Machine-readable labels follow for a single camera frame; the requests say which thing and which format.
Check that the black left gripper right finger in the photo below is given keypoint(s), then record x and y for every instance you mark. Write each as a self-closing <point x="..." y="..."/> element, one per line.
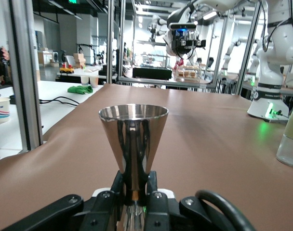
<point x="158" y="211"/>

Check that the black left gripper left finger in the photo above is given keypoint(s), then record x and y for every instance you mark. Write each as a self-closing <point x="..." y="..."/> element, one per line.
<point x="64" y="211"/>

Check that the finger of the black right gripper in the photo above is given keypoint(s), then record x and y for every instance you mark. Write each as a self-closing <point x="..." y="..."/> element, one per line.
<point x="179" y="42"/>
<point x="200" y="43"/>

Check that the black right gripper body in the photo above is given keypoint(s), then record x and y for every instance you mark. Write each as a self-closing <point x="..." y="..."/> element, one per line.
<point x="182" y="51"/>

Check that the steel double jigger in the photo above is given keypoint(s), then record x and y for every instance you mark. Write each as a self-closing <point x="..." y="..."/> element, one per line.
<point x="133" y="144"/>

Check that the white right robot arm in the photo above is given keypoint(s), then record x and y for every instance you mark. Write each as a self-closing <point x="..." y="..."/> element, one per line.
<point x="269" y="72"/>

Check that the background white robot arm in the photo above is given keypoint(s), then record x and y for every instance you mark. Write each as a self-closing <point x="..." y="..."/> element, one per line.
<point x="229" y="55"/>
<point x="156" y="26"/>

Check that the striped paper cup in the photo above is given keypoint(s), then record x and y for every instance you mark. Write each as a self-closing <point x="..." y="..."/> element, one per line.
<point x="0" y="111"/>

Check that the tray of toy food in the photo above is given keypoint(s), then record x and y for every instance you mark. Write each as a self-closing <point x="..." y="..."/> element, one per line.
<point x="187" y="75"/>

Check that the black tray box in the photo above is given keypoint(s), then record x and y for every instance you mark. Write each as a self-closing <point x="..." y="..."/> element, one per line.
<point x="152" y="73"/>

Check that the brown table mat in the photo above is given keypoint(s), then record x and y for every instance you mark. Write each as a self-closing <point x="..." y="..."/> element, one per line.
<point x="209" y="144"/>

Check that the white side table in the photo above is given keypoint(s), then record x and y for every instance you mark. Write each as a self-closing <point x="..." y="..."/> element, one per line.
<point x="57" y="113"/>

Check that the cardboard box stack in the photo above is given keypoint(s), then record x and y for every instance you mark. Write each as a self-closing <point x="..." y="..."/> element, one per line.
<point x="79" y="60"/>

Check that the green cloth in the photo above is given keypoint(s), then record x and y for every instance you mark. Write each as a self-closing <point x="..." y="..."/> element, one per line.
<point x="80" y="89"/>

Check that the yellow toy car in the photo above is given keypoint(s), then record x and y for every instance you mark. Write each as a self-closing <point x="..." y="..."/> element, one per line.
<point x="66" y="69"/>

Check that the green bottle with clear base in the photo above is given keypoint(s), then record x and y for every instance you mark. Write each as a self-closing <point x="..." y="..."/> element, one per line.
<point x="291" y="134"/>

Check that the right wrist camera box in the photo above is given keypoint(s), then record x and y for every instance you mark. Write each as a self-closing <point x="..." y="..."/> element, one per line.
<point x="182" y="26"/>

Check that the aluminium frame post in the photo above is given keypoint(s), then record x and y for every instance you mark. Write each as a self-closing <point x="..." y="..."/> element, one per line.
<point x="26" y="72"/>
<point x="247" y="48"/>
<point x="122" y="48"/>
<point x="110" y="48"/>
<point x="220" y="53"/>

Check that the aluminium frame rail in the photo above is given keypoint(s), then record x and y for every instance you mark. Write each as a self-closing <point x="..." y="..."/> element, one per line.
<point x="161" y="83"/>

